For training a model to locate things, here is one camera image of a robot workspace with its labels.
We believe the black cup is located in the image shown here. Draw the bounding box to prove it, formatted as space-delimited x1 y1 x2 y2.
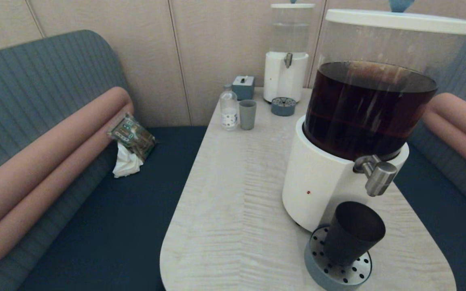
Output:
323 201 386 267

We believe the grey-green cup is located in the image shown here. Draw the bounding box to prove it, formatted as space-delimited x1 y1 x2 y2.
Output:
239 100 257 131

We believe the clear plastic water bottle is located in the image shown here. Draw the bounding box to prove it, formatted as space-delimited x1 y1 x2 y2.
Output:
220 84 239 131

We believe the grey-blue tissue box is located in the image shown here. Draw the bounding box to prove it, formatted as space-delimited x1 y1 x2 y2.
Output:
231 75 255 101

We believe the grey-blue perforated drip tray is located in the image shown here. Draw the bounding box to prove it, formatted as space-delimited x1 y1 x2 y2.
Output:
271 97 297 117
304 225 373 291

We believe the white dispenser with clear water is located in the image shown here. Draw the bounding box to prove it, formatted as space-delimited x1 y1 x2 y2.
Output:
263 0 316 103

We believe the white dispenser with dark tea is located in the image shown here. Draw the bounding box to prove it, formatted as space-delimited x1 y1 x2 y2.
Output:
282 0 466 234

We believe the green snack packet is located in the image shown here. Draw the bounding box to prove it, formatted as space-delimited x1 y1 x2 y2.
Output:
106 113 157 162

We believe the crumpled white tissue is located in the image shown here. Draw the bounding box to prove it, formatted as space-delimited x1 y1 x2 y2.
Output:
112 142 144 179

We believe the teal upholstered bench sofa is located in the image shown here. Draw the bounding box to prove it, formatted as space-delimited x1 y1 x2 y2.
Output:
0 29 209 291
395 36 466 291

